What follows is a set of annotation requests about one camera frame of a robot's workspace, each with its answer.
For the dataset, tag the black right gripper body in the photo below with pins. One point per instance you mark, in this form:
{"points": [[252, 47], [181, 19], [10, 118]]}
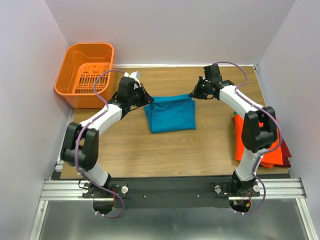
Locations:
{"points": [[208, 84]]}

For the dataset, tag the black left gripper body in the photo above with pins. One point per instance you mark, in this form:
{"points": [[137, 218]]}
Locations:
{"points": [[133, 98]]}

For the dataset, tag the blue t-shirt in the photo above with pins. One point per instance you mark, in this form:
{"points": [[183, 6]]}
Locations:
{"points": [[171, 114]]}

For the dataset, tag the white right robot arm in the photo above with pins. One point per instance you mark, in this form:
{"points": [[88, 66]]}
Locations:
{"points": [[259, 129]]}

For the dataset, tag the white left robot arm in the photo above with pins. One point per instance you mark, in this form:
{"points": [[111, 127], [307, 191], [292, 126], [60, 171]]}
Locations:
{"points": [[80, 146]]}

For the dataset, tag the orange plastic basket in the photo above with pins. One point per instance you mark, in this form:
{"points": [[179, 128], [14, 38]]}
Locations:
{"points": [[83, 64]]}

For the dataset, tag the dark red folded t-shirt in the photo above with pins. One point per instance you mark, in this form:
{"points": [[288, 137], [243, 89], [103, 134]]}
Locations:
{"points": [[286, 154]]}

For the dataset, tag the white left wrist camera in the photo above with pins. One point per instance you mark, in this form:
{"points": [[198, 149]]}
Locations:
{"points": [[134, 75]]}

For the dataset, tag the black mounting base plate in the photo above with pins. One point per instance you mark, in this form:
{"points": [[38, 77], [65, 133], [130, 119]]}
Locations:
{"points": [[167, 192]]}

